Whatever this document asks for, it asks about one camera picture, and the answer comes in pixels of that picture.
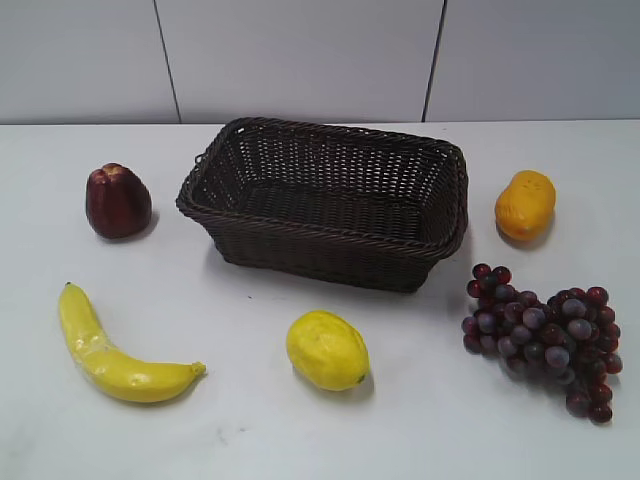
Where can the dark brown wicker basket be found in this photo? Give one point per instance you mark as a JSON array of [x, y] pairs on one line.
[[356, 206]]

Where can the yellow banana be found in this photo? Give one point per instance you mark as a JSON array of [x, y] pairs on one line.
[[111, 370]]

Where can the yellow lemon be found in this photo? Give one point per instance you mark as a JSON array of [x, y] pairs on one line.
[[327, 351]]

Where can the dark red apple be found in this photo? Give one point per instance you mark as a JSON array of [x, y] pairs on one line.
[[117, 203]]

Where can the orange yellow mango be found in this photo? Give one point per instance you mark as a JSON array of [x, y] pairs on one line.
[[524, 210]]

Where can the purple red grape bunch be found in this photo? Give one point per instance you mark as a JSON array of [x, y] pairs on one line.
[[571, 339]]

